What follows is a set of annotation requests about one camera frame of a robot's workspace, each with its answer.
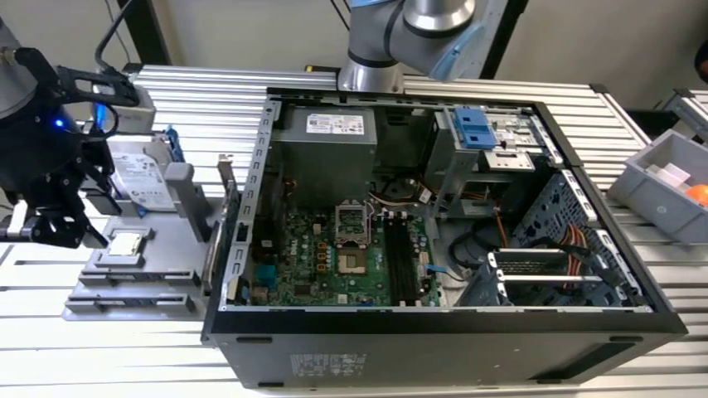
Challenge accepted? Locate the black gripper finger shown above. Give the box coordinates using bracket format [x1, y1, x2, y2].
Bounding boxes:
[74, 142, 123, 217]
[21, 172, 110, 250]

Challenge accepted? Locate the black RAM slot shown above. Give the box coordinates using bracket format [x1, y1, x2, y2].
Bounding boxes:
[395, 211, 425, 307]
[383, 211, 410, 307]

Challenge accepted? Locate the silver hard disk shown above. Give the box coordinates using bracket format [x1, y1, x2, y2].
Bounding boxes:
[106, 136, 178, 212]

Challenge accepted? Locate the silver CPU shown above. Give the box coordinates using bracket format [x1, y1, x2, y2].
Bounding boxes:
[106, 234, 146, 255]

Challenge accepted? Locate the blue disk carrier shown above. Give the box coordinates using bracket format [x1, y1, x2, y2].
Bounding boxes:
[109, 126, 186, 216]

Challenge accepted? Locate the grey parts rack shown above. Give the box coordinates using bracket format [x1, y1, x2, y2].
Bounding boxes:
[59, 163, 222, 323]

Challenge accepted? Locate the grey power supply unit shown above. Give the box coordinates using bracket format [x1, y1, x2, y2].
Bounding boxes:
[269, 105, 379, 208]

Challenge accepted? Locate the green motherboard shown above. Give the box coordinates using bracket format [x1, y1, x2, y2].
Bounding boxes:
[242, 206, 443, 308]

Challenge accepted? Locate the metal socket cover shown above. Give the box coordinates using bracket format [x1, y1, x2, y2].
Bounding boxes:
[334, 198, 370, 246]

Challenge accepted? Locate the CPU socket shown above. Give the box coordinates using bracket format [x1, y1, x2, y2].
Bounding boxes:
[334, 244, 370, 277]

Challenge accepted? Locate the black cooler fan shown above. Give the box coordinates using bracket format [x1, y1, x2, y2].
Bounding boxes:
[369, 173, 431, 204]

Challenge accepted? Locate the grey metal drive cage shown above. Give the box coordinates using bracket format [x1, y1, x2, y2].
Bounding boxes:
[425, 105, 559, 217]

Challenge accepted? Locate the blue plastic drive latch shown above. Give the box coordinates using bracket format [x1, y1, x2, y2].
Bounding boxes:
[450, 106, 494, 150]

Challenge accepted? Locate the black open PC case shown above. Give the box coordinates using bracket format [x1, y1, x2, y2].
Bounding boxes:
[198, 85, 690, 391]

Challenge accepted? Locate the silver disk bay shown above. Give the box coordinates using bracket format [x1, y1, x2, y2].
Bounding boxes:
[485, 247, 606, 306]

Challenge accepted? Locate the grey plastic bin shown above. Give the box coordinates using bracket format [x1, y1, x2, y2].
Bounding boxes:
[606, 129, 708, 244]

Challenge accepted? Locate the white block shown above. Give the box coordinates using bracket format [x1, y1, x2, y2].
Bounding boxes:
[646, 163, 691, 187]

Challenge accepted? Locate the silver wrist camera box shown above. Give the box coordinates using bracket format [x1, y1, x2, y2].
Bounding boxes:
[0, 200, 29, 242]

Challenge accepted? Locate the silver camera with black bracket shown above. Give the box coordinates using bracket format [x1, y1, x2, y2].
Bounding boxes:
[15, 47, 157, 134]

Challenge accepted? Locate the graphics card with metal bracket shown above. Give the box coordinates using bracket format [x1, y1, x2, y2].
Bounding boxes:
[201, 153, 243, 291]

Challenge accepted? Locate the thick black camera cable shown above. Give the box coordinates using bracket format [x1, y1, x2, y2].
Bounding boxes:
[91, 0, 134, 75]

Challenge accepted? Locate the orange wire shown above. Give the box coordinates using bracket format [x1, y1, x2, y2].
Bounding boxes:
[494, 206, 509, 250]

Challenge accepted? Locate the red yellow wire bundle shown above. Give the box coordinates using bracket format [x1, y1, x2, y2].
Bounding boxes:
[551, 226, 590, 291]

